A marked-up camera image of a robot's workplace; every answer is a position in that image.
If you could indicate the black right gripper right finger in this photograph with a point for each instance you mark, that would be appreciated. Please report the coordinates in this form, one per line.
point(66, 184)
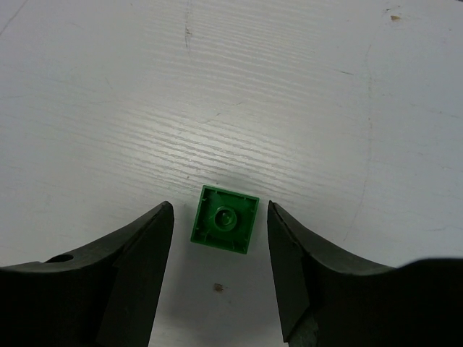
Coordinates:
point(328, 296)

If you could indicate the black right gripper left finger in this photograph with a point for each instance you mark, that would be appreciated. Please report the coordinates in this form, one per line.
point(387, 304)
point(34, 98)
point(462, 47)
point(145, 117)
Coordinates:
point(104, 293)

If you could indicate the green square lego brick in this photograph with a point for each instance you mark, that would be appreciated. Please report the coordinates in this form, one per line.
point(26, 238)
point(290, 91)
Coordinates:
point(224, 219)

